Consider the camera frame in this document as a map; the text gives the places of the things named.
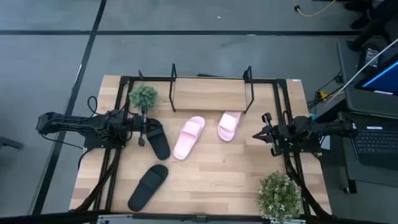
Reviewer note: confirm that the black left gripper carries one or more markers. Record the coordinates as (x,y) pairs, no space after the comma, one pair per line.
(143,137)

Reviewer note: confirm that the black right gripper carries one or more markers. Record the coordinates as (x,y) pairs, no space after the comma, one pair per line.
(276,135)

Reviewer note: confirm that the black slide sandal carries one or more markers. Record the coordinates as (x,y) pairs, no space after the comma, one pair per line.
(160,143)
(146,189)

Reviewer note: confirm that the pink rubber slide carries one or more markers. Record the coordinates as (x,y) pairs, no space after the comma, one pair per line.
(186,140)
(227,127)

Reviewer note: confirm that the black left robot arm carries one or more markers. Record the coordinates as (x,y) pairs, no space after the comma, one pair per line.
(77,123)

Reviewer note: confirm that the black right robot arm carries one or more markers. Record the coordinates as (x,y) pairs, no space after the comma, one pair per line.
(335,127)

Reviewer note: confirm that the small green potted plant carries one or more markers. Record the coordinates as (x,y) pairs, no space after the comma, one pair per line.
(143,96)

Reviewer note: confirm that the bushy pale flowering plant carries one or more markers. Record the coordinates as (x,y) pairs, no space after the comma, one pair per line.
(278,197)

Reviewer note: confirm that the yellow plug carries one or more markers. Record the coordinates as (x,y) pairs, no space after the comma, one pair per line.
(323,95)

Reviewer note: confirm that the silver aluminium bar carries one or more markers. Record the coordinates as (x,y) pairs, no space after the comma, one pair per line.
(155,219)

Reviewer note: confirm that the grey laptop desk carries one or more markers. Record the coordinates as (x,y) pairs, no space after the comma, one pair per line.
(351,174)

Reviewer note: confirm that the grey side desk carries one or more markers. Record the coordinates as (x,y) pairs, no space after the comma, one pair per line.
(357,102)

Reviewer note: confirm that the dark laptop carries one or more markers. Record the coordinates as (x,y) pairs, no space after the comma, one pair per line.
(376,146)

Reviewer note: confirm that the black stand leg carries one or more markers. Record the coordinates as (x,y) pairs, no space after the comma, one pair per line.
(354,46)

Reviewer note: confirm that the black power adapter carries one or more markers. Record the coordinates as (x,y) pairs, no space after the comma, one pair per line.
(370,56)

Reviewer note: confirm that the grey furniture foot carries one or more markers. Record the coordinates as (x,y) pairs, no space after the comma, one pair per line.
(9,143)

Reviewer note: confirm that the monitor with blue screen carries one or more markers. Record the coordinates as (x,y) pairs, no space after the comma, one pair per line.
(385,81)

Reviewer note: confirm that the person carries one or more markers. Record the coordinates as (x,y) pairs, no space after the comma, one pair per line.
(382,12)

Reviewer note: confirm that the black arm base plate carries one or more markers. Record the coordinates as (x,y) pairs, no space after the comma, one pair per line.
(311,149)
(93,144)

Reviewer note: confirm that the black metal rig frame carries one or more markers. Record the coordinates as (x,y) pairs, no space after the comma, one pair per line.
(126,80)

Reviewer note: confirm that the wooden shoe shelf black frame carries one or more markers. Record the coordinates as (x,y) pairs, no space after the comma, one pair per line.
(208,93)

